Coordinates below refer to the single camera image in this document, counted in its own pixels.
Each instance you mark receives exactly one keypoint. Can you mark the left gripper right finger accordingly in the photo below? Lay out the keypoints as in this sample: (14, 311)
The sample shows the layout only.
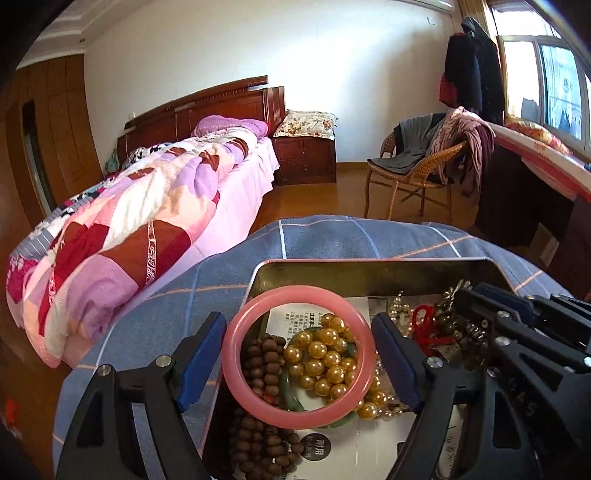
(431, 388)

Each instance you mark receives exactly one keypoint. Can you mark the beige curtain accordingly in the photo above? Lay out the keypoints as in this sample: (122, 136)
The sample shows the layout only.
(482, 13)

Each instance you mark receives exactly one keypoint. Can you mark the blue plaid tablecloth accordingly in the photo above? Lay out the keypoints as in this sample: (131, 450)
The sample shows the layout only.
(167, 315)

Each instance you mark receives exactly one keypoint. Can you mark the wooden nightstand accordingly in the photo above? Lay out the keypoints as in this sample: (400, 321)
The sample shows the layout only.
(305, 160)

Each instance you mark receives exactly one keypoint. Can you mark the pink patchwork quilt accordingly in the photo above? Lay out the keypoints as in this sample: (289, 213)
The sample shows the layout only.
(108, 250)

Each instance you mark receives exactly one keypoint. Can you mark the wooden wardrobe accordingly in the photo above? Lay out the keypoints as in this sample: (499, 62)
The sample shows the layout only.
(45, 121)

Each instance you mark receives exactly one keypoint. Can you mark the grey garment on chair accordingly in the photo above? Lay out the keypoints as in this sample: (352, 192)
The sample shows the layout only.
(412, 140)

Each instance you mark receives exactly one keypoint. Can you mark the pink bangle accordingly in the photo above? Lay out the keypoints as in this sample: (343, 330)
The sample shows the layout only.
(248, 315)

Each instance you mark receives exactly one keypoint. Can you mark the bed with wooden headboard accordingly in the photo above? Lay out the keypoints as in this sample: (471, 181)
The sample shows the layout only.
(171, 122)

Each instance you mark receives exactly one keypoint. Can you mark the floral pillow on desk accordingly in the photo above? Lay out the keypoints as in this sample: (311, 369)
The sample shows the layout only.
(537, 132)

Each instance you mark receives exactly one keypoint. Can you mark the dark desk with bedding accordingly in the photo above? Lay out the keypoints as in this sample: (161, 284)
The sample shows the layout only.
(527, 184)

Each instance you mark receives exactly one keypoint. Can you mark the pink tin box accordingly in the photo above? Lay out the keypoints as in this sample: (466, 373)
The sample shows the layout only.
(420, 281)

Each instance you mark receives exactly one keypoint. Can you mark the wicker chair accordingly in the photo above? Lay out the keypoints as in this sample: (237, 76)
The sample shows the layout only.
(416, 183)

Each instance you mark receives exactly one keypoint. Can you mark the purple pillow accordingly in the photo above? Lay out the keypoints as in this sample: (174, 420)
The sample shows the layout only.
(213, 123)

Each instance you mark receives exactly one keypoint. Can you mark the floral cushion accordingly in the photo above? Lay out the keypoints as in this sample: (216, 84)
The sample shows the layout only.
(312, 124)

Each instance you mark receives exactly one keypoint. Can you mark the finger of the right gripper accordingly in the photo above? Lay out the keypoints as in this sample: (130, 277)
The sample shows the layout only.
(508, 332)
(559, 317)

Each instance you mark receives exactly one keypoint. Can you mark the window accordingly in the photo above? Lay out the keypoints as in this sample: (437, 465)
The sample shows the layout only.
(545, 80)

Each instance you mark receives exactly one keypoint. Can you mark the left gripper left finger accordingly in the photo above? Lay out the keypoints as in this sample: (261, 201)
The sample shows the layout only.
(102, 441)

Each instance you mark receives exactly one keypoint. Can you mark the hanging dark coats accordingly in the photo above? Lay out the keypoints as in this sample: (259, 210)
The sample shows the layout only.
(472, 76)

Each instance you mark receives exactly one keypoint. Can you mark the red knot charm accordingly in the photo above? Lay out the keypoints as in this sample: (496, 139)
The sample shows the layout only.
(425, 332)

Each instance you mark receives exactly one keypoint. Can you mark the white air conditioner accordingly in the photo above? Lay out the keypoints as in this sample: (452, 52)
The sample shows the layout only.
(448, 6)

